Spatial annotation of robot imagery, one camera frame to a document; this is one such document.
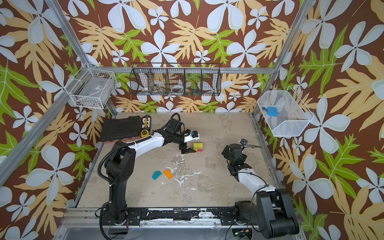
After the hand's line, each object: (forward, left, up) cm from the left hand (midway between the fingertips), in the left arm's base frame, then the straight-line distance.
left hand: (194, 139), depth 91 cm
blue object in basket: (+10, -45, +15) cm, 49 cm away
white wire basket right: (+2, -52, +20) cm, 56 cm away
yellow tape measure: (+11, +35, -9) cm, 38 cm away
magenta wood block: (-3, -4, -8) cm, 10 cm away
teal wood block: (-18, +23, -11) cm, 31 cm away
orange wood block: (-17, +16, -11) cm, 26 cm away
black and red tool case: (+18, +55, -12) cm, 59 cm away
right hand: (-5, -23, -3) cm, 24 cm away
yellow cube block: (-2, -4, -4) cm, 6 cm away
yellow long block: (-2, -1, -4) cm, 5 cm away
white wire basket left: (+21, +61, +22) cm, 68 cm away
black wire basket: (+35, +12, +20) cm, 42 cm away
